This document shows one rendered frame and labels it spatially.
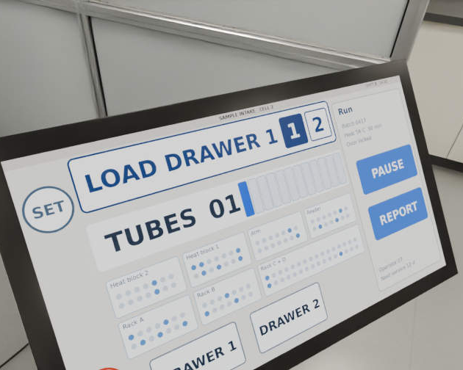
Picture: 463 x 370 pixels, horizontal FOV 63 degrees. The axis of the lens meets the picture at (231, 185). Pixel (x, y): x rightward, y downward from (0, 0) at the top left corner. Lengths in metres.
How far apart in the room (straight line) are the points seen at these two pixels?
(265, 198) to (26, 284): 0.24
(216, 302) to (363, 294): 0.19
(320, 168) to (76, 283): 0.29
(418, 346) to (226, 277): 1.41
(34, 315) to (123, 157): 0.16
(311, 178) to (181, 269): 0.18
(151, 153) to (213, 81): 0.88
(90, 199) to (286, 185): 0.21
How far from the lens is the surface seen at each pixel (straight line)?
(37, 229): 0.36
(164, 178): 0.37
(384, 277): 0.52
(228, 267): 0.40
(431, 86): 2.47
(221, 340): 0.41
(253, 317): 0.42
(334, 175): 0.47
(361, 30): 1.05
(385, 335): 1.72
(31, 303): 0.37
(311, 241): 0.45
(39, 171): 0.37
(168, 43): 1.28
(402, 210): 0.54
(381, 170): 0.52
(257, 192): 0.41
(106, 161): 0.37
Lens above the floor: 1.38
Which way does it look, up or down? 39 degrees down
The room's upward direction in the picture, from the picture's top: 4 degrees clockwise
